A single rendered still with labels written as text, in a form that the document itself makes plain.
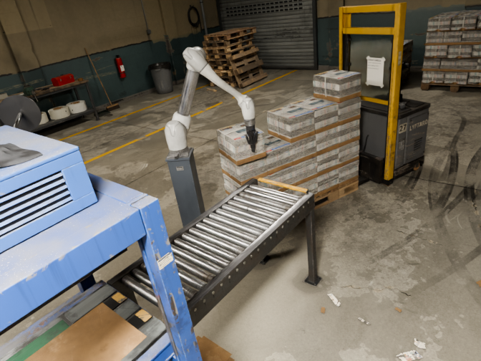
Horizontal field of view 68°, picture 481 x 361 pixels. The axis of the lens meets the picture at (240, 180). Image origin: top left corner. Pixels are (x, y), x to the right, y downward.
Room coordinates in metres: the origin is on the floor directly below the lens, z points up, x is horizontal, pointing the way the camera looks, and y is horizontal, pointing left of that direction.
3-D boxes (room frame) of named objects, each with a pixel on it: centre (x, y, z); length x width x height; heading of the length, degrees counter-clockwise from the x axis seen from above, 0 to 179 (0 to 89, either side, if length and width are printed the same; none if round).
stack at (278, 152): (3.19, -0.44, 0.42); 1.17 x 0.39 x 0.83; 116
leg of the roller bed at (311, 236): (2.13, -0.46, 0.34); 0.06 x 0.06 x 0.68; 47
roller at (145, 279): (1.45, 0.51, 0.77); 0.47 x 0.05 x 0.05; 47
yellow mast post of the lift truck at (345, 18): (4.00, -1.33, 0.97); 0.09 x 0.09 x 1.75; 26
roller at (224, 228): (1.88, 0.11, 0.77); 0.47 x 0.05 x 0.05; 47
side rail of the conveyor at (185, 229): (2.01, 0.34, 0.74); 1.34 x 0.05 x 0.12; 137
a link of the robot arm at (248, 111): (2.76, -0.14, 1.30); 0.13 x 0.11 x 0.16; 176
